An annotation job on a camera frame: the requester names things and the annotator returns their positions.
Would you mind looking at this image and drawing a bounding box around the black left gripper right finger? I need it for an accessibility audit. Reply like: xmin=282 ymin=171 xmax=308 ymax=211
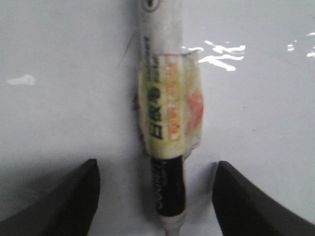
xmin=212 ymin=161 xmax=315 ymax=236

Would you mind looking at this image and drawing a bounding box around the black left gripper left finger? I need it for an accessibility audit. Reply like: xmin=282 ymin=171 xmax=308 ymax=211
xmin=0 ymin=159 xmax=100 ymax=236

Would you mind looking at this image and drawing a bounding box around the taped black whiteboard marker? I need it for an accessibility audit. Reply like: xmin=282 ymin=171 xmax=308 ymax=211
xmin=138 ymin=0 xmax=204 ymax=236

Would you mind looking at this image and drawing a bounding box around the white whiteboard with metal frame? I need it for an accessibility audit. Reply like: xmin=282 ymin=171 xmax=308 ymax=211
xmin=0 ymin=0 xmax=315 ymax=236

